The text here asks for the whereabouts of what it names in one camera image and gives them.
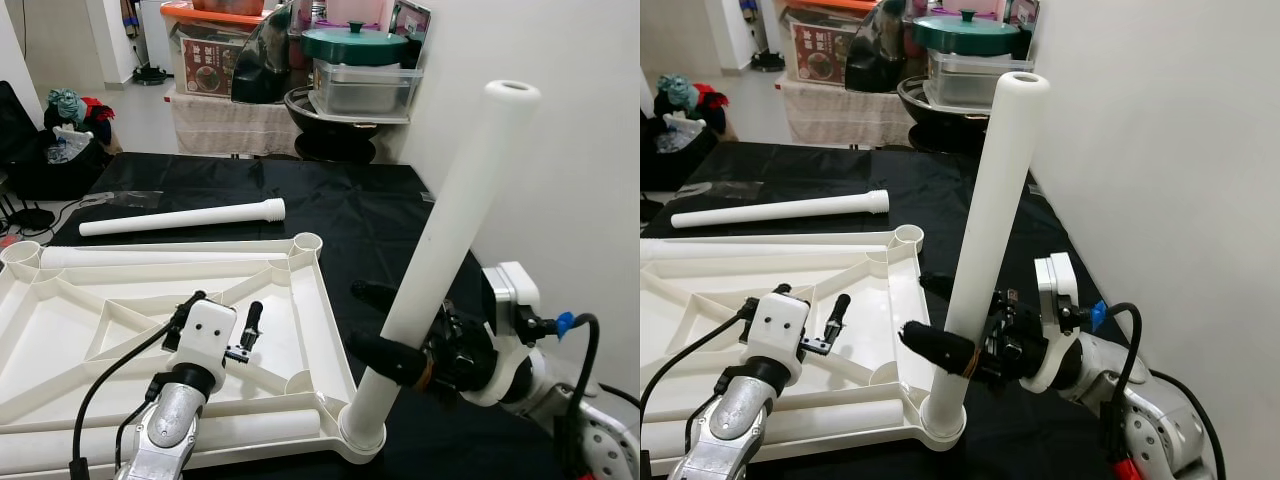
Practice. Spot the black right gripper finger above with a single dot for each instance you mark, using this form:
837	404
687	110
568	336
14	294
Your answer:
388	358
940	286
938	346
374	295

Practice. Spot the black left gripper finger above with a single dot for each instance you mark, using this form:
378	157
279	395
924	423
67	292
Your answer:
253	322
838	315
192	303
780	292

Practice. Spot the white plastic table top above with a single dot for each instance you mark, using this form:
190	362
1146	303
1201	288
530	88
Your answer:
880	320
270	330

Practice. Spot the white plastic table leg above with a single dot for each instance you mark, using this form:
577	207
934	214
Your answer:
460	200
1000	200
760	250
150	258
180	218
270	428
780	210
860	415

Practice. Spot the black plastic sheet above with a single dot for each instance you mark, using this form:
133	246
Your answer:
900	175
350	190

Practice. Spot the clear plastic wrap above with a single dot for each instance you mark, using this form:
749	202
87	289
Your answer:
125	197
715	188

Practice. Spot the black suitcase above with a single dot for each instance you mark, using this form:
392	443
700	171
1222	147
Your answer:
20	120
670	170

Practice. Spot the black wok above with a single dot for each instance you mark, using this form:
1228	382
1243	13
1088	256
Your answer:
915	105
303	115

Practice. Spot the black router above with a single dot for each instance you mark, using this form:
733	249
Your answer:
30	218

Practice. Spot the beige cloth covered table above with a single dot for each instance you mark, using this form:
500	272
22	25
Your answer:
845	115
235	125

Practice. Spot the white plastic bag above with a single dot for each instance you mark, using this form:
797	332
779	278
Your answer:
70	143
683	132

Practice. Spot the clear plastic container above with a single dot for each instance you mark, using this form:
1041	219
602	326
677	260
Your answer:
365	90
975	85

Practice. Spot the black mop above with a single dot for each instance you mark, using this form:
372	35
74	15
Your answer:
150	75
770	62

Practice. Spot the red printed cardboard box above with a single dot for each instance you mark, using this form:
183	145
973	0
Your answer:
818	57
207	68

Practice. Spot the green lidded pot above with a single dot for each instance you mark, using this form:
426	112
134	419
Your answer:
355	45
965	35

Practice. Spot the dark printed box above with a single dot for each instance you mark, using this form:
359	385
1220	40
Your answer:
1020	12
410	18

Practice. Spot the pink plastic container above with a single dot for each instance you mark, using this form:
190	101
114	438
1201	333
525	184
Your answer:
350	10

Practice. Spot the orange plastic lid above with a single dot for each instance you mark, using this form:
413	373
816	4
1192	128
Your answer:
815	5
200	15

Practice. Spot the metal pot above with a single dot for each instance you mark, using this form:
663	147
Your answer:
225	5

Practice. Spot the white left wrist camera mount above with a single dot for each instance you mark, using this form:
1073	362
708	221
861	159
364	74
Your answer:
778	325
205	335

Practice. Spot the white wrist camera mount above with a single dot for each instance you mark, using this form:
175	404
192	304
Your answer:
205	335
520	285
1060	285
778	325

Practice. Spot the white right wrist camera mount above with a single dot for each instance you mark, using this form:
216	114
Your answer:
520	285
1060	285

